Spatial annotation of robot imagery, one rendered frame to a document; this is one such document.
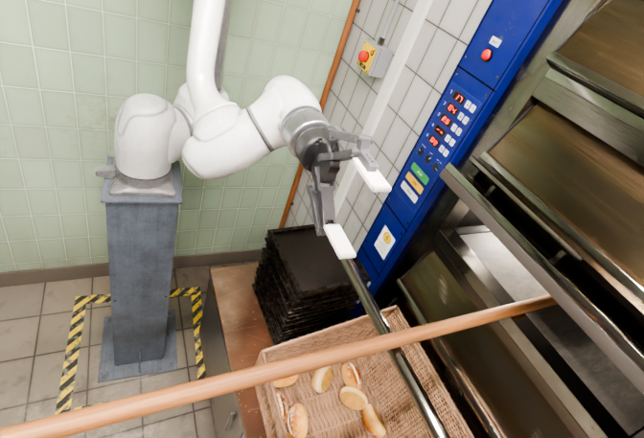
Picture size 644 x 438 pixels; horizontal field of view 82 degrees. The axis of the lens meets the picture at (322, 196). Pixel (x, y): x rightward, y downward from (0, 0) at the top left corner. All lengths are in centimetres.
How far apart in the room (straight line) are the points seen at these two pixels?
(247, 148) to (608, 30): 75
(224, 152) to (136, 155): 46
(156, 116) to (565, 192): 102
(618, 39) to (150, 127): 108
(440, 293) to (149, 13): 133
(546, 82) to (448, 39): 35
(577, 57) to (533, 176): 26
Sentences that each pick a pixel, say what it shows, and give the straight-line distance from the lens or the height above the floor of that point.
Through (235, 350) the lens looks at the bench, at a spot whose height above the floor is 58.
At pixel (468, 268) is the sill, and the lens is 114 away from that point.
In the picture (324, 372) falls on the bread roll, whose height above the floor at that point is 65.
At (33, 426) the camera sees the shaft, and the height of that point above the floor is 120.
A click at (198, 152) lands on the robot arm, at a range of 75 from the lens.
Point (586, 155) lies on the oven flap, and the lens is 98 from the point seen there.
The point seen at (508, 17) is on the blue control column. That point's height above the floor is 175.
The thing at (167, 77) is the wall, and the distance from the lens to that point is 160.
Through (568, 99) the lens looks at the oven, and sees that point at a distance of 99.
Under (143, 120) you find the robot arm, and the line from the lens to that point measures 111.
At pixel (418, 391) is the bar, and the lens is 82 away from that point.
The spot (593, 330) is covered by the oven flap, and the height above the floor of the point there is 141.
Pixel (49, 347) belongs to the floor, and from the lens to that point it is 213.
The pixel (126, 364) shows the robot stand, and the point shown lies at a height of 1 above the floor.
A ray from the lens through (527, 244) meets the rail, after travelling 85.
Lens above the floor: 181
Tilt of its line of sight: 36 degrees down
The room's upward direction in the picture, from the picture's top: 22 degrees clockwise
